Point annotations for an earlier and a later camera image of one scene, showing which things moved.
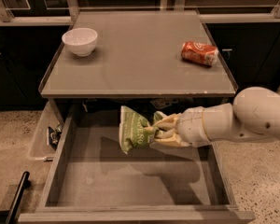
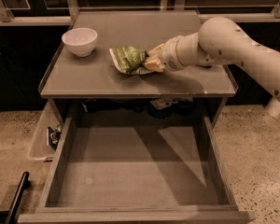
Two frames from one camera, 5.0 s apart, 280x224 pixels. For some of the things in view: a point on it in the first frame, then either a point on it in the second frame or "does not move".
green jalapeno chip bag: [132, 130] → [129, 60]
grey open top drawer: [91, 179] does not move
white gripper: [190, 125] → [169, 56]
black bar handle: [24, 184] does not move
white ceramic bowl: [81, 41] does not move
